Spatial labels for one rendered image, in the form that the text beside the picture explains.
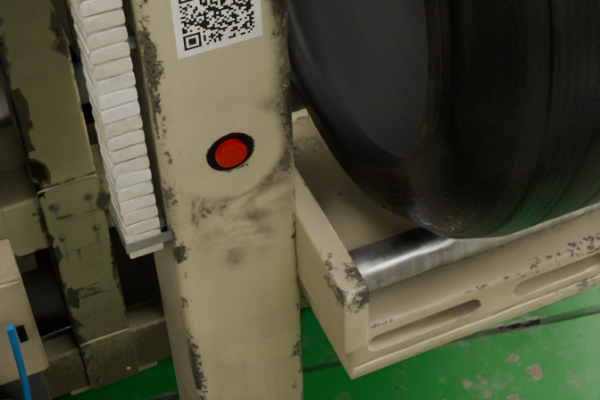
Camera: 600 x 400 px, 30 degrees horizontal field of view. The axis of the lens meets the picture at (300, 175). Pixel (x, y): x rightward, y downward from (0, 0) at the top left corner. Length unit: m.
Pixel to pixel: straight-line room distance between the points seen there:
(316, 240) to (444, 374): 1.10
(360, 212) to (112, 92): 0.45
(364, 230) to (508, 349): 0.95
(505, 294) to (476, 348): 1.00
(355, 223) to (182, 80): 0.42
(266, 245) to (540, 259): 0.29
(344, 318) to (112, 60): 0.34
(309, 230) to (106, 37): 0.31
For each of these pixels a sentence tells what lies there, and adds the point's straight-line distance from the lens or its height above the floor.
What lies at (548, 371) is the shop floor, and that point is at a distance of 2.19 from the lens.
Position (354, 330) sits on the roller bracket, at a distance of 1.09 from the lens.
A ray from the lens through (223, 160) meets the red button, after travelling 1.02.
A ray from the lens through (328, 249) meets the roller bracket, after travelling 1.08.
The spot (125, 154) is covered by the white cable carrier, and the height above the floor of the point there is 1.09.
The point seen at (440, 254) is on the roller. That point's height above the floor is 0.91.
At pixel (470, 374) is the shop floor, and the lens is 2.16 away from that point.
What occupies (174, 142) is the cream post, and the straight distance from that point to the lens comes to 0.99.
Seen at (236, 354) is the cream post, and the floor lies 0.76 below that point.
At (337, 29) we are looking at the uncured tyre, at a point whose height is 0.96.
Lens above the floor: 1.76
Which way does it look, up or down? 45 degrees down
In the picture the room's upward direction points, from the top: 2 degrees counter-clockwise
